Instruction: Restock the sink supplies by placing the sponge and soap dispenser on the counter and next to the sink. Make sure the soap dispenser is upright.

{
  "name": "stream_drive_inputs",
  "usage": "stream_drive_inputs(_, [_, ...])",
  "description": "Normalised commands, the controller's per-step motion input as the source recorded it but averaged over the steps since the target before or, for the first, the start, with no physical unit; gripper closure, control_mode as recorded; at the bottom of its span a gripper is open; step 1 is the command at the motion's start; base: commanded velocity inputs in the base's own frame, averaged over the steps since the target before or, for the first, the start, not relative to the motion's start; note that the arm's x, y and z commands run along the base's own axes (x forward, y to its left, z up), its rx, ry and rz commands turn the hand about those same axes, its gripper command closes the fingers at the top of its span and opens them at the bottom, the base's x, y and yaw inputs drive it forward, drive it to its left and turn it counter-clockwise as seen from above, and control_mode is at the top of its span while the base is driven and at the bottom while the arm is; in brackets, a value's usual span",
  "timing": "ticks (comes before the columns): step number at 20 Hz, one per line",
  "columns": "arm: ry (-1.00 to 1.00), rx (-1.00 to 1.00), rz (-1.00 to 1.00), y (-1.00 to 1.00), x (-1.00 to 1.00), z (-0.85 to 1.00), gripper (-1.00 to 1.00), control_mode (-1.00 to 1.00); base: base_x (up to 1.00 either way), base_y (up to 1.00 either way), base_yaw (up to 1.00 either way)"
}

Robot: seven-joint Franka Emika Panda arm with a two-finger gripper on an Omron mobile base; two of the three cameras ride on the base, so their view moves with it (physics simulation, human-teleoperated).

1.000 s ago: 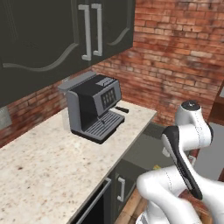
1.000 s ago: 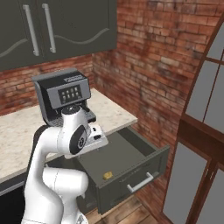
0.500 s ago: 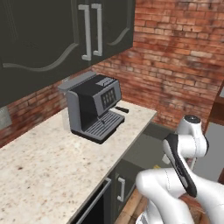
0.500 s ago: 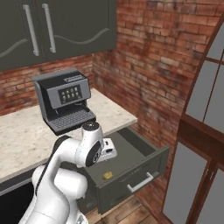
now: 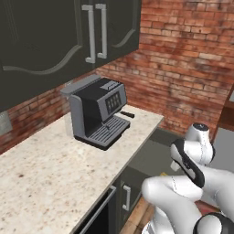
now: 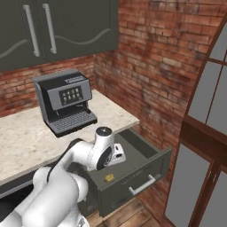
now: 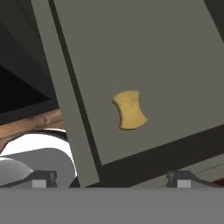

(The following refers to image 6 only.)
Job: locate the yellow sponge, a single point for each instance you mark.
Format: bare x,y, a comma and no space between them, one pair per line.
109,177

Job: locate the dark grey wide cupboard door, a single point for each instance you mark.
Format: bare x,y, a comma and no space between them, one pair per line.
85,23

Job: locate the black and grey coffee machine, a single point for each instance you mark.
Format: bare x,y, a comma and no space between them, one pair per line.
63,102

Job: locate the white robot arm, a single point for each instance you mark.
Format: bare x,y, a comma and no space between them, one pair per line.
56,189

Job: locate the brown framed window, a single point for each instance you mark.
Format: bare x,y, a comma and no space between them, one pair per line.
204,139

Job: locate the dark grey open drawer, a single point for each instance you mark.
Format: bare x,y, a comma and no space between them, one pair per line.
133,174

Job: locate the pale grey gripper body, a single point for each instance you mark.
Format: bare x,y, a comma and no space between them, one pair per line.
117,159

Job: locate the dark grey narrow cupboard door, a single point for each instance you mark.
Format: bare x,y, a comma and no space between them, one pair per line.
14,29

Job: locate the dark grey closed drawer front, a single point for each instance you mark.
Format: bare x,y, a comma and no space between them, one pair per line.
14,186

